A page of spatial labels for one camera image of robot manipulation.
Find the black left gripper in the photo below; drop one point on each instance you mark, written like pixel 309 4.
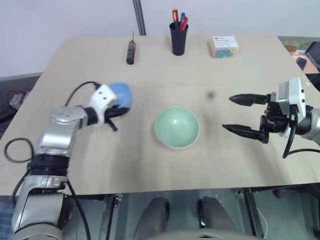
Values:
pixel 110 113

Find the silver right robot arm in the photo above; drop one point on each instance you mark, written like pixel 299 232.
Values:
pixel 311 125

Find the small black device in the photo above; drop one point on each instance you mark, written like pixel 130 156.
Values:
pixel 301 62

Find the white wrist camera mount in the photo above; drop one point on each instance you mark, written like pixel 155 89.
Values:
pixel 292 95
pixel 102 98

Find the black table frame leg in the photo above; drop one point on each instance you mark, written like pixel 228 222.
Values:
pixel 251 210
pixel 108 215

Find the green bowl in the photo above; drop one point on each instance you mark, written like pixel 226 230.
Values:
pixel 176 123

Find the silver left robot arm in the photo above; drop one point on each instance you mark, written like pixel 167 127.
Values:
pixel 57 135

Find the orange marker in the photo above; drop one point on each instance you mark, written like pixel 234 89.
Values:
pixel 175 16

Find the grey robot torso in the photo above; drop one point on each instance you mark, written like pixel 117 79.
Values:
pixel 200 235

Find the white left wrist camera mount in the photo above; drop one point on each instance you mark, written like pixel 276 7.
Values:
pixel 102 98

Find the black pen cup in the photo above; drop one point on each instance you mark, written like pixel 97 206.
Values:
pixel 179 40

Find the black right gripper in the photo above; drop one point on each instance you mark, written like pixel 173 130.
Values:
pixel 273 120

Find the black red screwdriver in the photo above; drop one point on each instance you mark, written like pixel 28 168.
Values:
pixel 131 51

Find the red pen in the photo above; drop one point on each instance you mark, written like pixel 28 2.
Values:
pixel 183 23

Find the dark rounded robot leg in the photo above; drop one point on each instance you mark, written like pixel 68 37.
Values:
pixel 215 215

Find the white power strip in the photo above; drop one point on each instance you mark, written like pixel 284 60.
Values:
pixel 17 100

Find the blue pen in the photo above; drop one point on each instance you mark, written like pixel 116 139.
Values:
pixel 182 17

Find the dark metal pole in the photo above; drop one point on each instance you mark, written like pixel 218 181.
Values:
pixel 138 16

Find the dark laptop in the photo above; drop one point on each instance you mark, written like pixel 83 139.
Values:
pixel 313 56

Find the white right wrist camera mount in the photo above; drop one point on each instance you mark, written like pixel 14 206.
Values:
pixel 292 95

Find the clear box of pushpins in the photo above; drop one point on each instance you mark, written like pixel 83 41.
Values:
pixel 223 47

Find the blue bowl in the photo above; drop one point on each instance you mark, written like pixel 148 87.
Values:
pixel 123 95

